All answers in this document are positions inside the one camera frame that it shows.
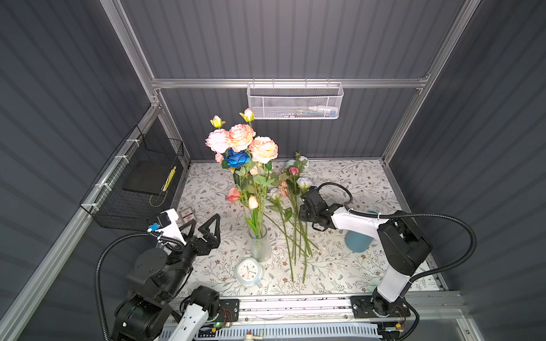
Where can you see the white wire mesh basket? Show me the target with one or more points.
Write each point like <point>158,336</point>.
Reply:
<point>295,100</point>

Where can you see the pink peony spray stem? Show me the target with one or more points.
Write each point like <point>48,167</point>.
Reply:
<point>218,140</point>

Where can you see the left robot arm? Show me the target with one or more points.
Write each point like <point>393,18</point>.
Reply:
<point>157,278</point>

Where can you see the clear ribbed glass vase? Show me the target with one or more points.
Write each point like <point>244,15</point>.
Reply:
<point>260,247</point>

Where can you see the blue rose stem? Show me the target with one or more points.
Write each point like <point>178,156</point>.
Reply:
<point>236,162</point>

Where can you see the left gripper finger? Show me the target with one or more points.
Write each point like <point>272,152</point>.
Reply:
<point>188,229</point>
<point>210,230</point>

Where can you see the black wire basket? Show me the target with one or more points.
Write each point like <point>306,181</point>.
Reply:
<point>128,195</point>

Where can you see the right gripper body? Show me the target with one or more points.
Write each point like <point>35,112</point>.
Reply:
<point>305,215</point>

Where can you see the teal ceramic vase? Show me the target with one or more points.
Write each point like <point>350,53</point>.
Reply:
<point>358,241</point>

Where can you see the pile of artificial flowers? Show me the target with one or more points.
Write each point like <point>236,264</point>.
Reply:
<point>282,210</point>

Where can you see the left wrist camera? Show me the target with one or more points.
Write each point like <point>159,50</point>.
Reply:
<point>166,224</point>

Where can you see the small round alarm clock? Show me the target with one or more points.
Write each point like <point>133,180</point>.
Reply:
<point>249,272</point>

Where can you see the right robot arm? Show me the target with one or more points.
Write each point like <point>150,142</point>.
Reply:
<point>402,240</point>

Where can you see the aluminium mounting rail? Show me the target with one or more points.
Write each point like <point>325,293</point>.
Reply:
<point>336,307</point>

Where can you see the pink tulip stem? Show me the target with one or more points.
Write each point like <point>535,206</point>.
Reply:
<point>255,220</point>

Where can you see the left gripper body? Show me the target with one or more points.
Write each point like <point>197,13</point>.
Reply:
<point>200,248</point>

